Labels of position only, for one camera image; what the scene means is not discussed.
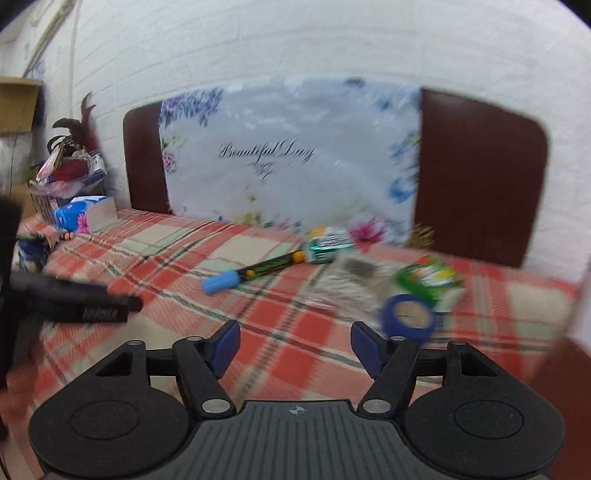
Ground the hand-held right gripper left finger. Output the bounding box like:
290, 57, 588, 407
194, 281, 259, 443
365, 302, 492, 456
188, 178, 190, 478
95, 319, 242, 419

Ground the green snack packet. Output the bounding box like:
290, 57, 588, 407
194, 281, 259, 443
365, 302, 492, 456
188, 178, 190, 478
396, 255, 465, 302

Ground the blue capped black marker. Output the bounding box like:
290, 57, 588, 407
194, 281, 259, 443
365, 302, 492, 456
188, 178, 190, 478
202, 250, 306, 295

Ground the blue tape roll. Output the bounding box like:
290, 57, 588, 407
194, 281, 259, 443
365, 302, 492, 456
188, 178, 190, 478
380, 294, 437, 345

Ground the plastic bag of clutter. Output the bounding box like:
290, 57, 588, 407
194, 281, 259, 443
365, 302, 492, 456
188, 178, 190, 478
36, 147, 108, 199

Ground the cardboard box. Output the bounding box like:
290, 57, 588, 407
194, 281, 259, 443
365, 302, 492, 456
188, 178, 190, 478
0, 78, 44, 136

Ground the brown wooden headboard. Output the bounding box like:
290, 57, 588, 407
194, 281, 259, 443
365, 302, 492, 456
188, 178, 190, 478
122, 87, 551, 269

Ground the clear plastic packet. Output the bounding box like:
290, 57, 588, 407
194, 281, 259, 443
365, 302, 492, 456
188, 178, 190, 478
308, 255, 394, 315

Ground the blue tissue pack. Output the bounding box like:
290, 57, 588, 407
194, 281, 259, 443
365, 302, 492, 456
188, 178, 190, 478
54, 195, 118, 233

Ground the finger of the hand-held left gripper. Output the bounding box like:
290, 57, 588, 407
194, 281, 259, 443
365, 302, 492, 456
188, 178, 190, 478
9, 271, 144, 325

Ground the dark blue cloth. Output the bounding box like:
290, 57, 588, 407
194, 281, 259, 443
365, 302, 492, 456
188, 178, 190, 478
13, 233, 52, 275

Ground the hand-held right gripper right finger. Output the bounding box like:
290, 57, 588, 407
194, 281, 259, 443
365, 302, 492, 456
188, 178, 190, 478
350, 321, 500, 419

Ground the floral clear bedding bag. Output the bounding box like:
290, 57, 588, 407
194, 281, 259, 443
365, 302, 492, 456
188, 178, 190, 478
158, 78, 424, 246

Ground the dark feather duster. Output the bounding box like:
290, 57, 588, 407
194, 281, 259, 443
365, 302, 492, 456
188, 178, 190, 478
52, 91, 100, 154

